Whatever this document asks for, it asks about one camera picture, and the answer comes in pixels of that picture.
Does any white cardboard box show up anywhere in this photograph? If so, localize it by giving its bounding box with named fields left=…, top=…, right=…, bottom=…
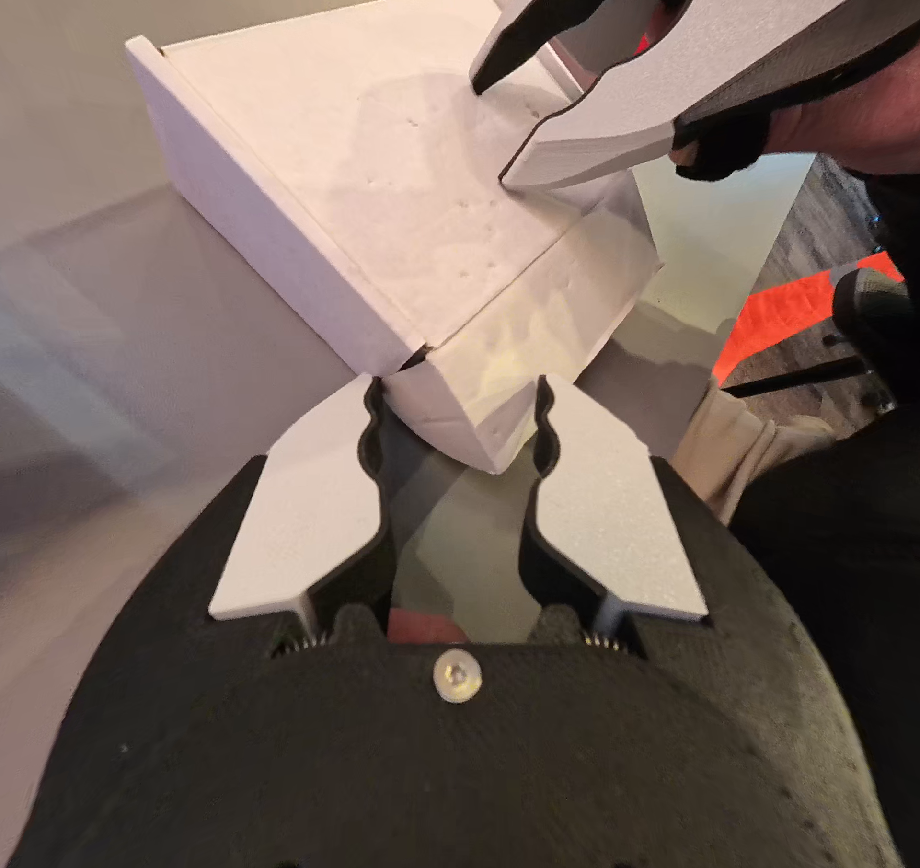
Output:
left=126, top=0, right=662, bottom=477

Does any person's right hand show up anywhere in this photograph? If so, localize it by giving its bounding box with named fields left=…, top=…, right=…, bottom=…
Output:
left=772, top=48, right=920, bottom=175

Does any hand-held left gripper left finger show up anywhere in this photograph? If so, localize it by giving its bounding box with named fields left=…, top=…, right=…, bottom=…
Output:
left=208, top=373, right=396, bottom=635

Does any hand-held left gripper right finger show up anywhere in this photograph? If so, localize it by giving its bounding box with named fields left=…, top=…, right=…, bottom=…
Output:
left=519, top=373, right=710, bottom=633

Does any orange floor mat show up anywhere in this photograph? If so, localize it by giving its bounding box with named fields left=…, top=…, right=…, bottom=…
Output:
left=715, top=250, right=907, bottom=387

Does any person's beige trouser leg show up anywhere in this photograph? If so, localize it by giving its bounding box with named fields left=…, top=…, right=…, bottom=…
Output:
left=676, top=379, right=838, bottom=524

